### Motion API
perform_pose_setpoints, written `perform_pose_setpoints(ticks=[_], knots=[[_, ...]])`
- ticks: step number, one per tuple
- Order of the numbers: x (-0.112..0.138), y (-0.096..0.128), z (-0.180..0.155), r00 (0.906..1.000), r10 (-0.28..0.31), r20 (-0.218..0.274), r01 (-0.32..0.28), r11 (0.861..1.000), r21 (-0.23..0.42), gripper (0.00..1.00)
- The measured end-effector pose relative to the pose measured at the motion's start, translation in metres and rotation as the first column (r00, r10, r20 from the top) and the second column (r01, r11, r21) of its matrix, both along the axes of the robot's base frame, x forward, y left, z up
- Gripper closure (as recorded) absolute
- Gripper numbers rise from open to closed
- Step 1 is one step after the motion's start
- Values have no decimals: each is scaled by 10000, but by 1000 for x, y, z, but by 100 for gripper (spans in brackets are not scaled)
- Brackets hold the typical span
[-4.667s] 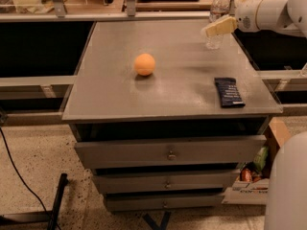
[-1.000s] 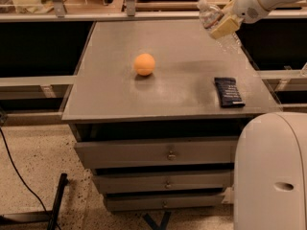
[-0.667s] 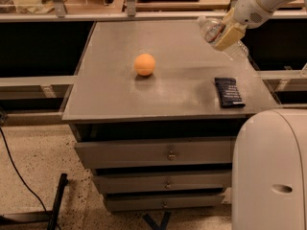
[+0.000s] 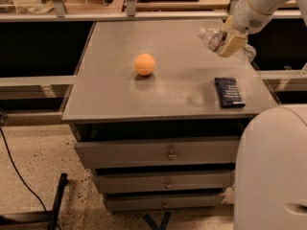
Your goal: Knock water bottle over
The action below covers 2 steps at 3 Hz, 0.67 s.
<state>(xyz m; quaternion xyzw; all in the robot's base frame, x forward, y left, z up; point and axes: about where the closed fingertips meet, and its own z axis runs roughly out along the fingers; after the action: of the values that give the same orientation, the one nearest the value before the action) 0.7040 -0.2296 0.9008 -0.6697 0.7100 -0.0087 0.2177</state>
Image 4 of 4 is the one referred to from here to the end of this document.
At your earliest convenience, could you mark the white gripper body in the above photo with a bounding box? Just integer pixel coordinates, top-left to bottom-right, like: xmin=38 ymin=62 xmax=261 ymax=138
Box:
xmin=232 ymin=0 xmax=272 ymax=35

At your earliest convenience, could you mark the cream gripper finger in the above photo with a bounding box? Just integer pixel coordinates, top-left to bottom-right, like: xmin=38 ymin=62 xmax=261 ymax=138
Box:
xmin=218 ymin=34 xmax=248 ymax=58
xmin=222 ymin=15 xmax=235 ymax=34

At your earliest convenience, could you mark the clear plastic water bottle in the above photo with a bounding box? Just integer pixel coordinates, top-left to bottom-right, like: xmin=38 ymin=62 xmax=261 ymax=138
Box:
xmin=198 ymin=28 xmax=256 ymax=62

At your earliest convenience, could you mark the dark blue snack packet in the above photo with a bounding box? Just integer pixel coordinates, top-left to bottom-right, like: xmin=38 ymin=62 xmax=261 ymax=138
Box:
xmin=214 ymin=78 xmax=246 ymax=108

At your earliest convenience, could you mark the wooden shelf rack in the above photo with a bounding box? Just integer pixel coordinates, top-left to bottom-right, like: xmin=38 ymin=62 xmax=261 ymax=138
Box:
xmin=0 ymin=0 xmax=303 ymax=23

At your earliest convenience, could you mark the black metal stand leg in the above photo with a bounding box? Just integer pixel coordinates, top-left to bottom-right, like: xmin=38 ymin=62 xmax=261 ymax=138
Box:
xmin=0 ymin=173 xmax=68 ymax=230

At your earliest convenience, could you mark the blue tape cross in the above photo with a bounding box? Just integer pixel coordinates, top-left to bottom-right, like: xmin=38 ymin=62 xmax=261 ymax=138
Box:
xmin=142 ymin=211 xmax=172 ymax=230

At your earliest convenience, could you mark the grey drawer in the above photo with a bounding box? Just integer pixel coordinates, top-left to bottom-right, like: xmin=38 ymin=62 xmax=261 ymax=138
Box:
xmin=93 ymin=170 xmax=234 ymax=194
xmin=75 ymin=136 xmax=239 ymax=169
xmin=104 ymin=194 xmax=224 ymax=212

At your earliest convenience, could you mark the middle grey drawer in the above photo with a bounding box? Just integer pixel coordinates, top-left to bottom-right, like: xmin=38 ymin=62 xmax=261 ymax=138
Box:
xmin=93 ymin=170 xmax=234 ymax=194

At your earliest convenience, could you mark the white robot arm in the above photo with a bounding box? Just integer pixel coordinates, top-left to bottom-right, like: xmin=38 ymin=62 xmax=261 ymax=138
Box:
xmin=219 ymin=0 xmax=307 ymax=230

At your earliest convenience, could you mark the orange ball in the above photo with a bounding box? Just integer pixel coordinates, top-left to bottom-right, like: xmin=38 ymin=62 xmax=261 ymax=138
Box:
xmin=134 ymin=54 xmax=155 ymax=77

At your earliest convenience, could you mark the grey drawer cabinet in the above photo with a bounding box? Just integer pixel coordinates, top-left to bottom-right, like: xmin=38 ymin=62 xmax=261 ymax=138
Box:
xmin=62 ymin=20 xmax=276 ymax=199

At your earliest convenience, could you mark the top grey drawer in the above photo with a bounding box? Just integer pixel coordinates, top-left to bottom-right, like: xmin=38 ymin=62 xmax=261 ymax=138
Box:
xmin=75 ymin=136 xmax=239 ymax=169

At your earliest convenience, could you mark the black cable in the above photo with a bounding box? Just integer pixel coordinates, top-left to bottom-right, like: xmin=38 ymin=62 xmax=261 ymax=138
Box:
xmin=0 ymin=126 xmax=61 ymax=230

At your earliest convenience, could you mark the bottom grey drawer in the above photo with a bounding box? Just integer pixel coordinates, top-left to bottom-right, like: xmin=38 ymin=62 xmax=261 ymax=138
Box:
xmin=104 ymin=194 xmax=224 ymax=212

